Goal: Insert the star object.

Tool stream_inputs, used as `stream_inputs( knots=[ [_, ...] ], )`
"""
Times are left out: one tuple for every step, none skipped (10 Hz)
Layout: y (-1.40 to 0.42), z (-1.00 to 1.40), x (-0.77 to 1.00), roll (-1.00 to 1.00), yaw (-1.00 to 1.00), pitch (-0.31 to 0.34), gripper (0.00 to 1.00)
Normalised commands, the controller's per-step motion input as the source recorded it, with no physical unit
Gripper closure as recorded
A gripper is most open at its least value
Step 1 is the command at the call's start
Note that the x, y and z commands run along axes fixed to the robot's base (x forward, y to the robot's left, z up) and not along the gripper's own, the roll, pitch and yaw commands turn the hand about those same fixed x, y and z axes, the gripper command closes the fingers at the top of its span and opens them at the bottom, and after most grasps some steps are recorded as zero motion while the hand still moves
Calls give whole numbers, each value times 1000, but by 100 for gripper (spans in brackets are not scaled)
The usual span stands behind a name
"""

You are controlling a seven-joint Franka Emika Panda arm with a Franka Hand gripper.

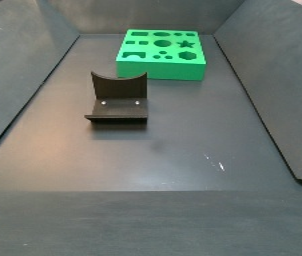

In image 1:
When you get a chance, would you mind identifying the black curved holder stand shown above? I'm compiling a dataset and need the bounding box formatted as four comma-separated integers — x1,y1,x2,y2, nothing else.
85,72,148,122

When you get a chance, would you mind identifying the green shape sorter box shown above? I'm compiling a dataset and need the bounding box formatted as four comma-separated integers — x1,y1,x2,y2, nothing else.
116,29,207,81

